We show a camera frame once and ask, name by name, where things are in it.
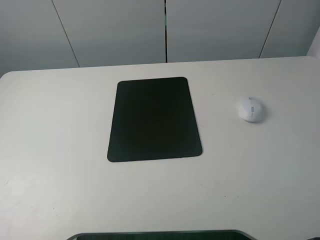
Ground white computer mouse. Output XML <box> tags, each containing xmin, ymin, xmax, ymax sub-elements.
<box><xmin>236</xmin><ymin>97</ymin><xmax>267</xmax><ymax>123</ymax></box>

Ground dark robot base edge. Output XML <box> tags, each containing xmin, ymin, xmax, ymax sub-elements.
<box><xmin>69</xmin><ymin>230</ymin><xmax>253</xmax><ymax>240</ymax></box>

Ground black rectangular mouse pad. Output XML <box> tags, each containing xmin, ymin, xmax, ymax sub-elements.
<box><xmin>107</xmin><ymin>76</ymin><xmax>203</xmax><ymax>163</ymax></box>

